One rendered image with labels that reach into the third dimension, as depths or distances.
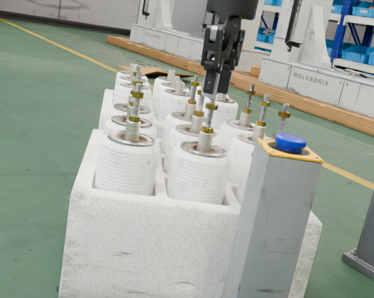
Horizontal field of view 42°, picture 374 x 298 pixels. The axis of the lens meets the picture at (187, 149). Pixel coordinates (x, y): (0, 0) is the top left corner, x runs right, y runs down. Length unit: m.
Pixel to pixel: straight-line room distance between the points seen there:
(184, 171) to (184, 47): 3.69
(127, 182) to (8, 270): 0.26
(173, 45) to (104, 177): 3.86
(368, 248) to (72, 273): 0.62
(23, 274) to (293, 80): 2.72
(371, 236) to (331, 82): 2.12
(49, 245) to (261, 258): 0.46
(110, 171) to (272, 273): 0.28
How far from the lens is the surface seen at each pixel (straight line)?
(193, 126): 0.89
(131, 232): 0.75
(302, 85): 3.31
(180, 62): 4.32
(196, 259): 0.78
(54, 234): 1.01
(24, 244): 0.97
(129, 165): 0.74
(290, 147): 0.62
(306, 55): 3.54
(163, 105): 1.29
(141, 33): 5.15
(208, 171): 0.75
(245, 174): 0.80
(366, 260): 1.13
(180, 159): 0.76
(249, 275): 0.65
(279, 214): 0.62
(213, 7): 0.74
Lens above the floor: 0.45
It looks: 15 degrees down
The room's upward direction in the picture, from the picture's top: 10 degrees clockwise
